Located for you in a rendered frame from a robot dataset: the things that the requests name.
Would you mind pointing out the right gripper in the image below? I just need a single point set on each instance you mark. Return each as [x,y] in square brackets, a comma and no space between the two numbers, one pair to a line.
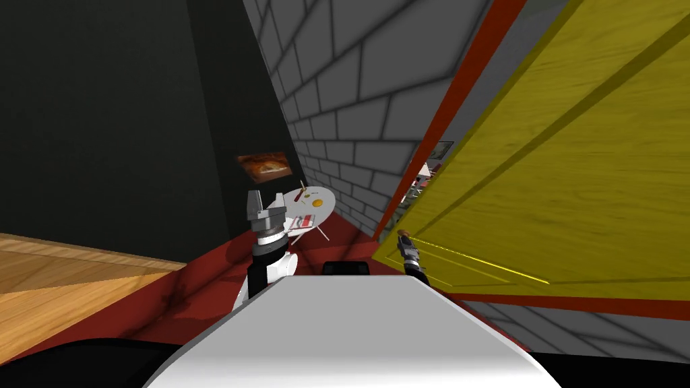
[408,249]

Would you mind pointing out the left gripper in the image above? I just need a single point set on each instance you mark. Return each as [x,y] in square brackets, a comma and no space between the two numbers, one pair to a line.
[267,220]

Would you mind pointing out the white round table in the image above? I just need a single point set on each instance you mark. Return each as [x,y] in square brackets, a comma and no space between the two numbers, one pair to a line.
[318,214]

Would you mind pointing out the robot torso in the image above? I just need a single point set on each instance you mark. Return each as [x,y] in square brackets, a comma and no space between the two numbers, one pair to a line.
[345,334]

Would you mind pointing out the yellow wooden door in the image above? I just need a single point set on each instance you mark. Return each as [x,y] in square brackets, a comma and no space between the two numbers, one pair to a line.
[539,188]

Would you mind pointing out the orange brown wall picture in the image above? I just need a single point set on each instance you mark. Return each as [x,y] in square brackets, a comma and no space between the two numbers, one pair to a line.
[265,167]

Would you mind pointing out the grey wall picture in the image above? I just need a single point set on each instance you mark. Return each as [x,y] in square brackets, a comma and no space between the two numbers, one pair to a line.
[440,151]

